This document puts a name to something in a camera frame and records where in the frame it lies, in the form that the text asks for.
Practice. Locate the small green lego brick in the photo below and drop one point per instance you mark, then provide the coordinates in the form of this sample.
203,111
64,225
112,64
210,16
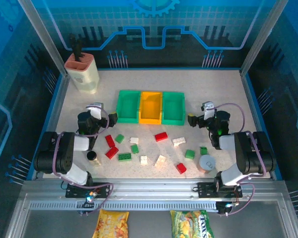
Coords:
119,138
135,149
203,150
189,154

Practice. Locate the long green lego brick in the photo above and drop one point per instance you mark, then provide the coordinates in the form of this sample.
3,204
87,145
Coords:
124,157

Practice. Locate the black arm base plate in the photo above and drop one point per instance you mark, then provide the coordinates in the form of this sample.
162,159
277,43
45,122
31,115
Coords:
204,190
103,190

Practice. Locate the small red lego brick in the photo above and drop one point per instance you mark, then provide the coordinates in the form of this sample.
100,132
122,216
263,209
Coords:
181,168

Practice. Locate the small jar with black lid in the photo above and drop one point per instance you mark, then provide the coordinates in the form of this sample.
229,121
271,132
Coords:
91,155

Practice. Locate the small white lego brick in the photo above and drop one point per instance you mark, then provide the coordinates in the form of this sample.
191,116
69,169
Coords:
144,160
134,140

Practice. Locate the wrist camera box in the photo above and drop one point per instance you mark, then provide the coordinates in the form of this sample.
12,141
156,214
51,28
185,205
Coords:
208,110
96,112

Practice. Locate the green candy bag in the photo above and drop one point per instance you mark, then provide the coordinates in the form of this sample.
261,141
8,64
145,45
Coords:
191,224

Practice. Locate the aluminium frame post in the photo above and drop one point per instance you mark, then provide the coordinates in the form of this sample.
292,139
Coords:
260,37
45,37

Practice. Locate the aluminium front rail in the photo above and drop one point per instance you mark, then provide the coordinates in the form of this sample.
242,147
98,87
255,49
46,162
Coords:
151,188

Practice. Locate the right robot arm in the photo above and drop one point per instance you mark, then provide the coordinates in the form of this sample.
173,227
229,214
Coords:
248,153

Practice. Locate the long white lego brick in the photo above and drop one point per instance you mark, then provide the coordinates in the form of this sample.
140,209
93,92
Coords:
178,142
160,161

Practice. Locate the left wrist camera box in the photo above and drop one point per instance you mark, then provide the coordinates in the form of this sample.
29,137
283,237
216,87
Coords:
96,112

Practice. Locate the yellow plastic bin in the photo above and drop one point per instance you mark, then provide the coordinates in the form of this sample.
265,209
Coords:
151,107

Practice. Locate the metal tin can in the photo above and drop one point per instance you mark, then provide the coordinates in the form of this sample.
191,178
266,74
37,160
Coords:
206,163

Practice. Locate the yellow snack bag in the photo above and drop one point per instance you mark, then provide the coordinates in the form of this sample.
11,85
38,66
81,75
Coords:
110,224

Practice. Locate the cream knife block pink top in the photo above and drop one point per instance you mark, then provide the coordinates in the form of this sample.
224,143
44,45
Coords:
85,77

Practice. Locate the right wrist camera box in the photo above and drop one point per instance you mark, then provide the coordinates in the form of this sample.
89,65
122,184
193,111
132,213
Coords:
208,110

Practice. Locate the green plastic bin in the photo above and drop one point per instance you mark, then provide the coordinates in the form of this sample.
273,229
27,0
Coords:
127,106
173,109

